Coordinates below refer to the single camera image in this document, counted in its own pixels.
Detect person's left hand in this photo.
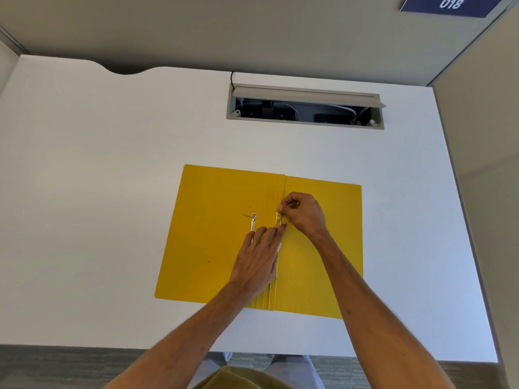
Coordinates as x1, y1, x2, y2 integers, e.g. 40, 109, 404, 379
229, 223, 287, 297

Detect person's right hand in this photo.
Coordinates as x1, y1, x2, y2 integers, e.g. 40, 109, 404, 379
278, 192, 329, 242

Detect yellow paper folder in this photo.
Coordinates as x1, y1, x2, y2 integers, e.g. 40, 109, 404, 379
154, 164, 364, 320

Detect person's left forearm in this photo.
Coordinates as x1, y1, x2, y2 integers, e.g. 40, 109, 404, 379
103, 278, 261, 389

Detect person's right forearm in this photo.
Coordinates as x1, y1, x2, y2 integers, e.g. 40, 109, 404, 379
302, 230, 498, 389

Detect metal fastener clamp bar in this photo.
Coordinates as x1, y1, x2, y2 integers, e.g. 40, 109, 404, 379
242, 213, 258, 244

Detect grey trousers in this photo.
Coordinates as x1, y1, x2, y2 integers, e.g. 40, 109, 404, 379
202, 351, 318, 389

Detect olive shirt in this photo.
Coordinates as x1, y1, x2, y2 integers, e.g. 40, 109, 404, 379
191, 366, 295, 389

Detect blue sign plate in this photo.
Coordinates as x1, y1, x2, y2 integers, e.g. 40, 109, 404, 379
399, 0, 508, 19

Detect grey desk cable box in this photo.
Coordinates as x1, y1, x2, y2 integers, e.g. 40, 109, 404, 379
226, 82, 387, 131

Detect white cable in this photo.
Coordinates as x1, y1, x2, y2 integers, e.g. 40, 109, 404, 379
280, 102, 359, 122

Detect grey cable box lid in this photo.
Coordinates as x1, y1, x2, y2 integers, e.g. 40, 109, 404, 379
233, 85, 387, 109

